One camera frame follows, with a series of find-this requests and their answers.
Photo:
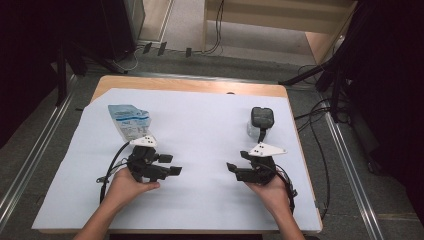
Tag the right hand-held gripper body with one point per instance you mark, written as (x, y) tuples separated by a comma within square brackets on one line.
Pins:
[(260, 171)]

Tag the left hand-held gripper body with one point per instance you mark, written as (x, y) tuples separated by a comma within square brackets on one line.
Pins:
[(145, 163)]

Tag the person's left hand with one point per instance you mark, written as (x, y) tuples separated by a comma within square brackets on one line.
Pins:
[(125, 188)]

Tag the dark curtain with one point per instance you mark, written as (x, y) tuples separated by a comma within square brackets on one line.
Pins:
[(393, 83), (30, 40)]

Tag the metal floor rail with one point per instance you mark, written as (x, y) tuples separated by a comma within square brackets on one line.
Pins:
[(30, 163), (353, 176)]

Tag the clear container with black lid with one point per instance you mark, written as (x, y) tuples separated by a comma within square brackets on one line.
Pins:
[(262, 116)]

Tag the black metal stand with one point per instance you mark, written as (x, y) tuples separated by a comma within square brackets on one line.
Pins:
[(61, 73), (335, 83)]

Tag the person's right hand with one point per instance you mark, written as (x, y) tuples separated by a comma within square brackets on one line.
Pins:
[(273, 193)]

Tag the light wooden shelf unit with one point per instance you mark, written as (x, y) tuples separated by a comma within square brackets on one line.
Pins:
[(280, 16)]

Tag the black tape strip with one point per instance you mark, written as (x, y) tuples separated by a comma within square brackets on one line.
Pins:
[(147, 47), (162, 48)]

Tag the blue white refill pouch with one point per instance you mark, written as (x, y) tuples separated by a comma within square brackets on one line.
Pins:
[(130, 120)]

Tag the white table cover sheet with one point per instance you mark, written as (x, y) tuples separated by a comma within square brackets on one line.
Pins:
[(200, 133)]

